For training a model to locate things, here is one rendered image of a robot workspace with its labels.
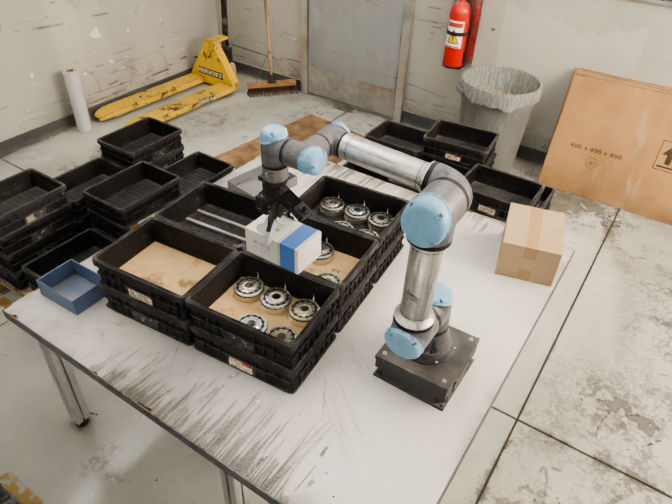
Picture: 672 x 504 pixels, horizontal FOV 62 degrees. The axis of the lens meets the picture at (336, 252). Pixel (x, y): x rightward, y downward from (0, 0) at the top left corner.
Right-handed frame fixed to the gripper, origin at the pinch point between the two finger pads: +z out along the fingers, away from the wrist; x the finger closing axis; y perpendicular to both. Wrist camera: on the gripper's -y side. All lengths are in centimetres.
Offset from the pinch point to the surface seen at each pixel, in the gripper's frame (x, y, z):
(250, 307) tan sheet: 8.6, 8.2, 27.7
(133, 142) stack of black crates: -87, 186, 60
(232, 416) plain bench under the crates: 38, -8, 41
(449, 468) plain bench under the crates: 16, -70, 41
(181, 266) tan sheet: 7, 42, 27
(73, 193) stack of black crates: -39, 183, 71
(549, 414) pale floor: -80, -87, 112
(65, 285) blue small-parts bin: 30, 81, 40
